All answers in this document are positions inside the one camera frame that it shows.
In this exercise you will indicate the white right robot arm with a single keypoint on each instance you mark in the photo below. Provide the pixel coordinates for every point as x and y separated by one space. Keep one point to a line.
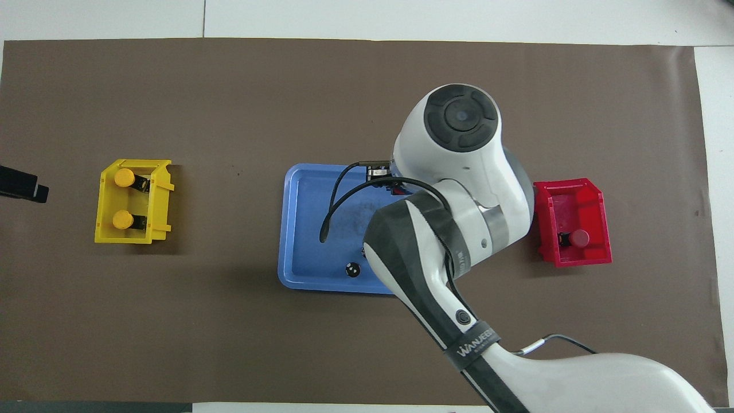
459 172

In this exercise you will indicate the red plastic storage bin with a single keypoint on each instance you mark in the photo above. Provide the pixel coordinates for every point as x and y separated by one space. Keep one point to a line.
590 206

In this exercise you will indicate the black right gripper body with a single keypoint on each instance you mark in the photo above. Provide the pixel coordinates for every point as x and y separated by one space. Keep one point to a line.
378 173

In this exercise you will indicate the blue plastic tray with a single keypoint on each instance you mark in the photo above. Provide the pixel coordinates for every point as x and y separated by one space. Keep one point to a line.
304 229

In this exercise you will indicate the small black cylinder component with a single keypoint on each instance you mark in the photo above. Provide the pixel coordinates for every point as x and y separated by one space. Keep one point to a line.
352 269

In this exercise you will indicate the brown paper table mat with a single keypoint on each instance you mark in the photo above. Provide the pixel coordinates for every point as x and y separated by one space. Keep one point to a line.
172 344

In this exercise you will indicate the yellow push button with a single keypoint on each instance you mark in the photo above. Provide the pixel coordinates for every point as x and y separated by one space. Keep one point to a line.
124 178
122 219

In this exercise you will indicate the yellow plastic storage bin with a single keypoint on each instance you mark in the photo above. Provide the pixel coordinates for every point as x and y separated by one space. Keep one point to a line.
106 201

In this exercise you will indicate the red push button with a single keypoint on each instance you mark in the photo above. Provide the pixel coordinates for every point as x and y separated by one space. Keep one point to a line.
403 187
579 238

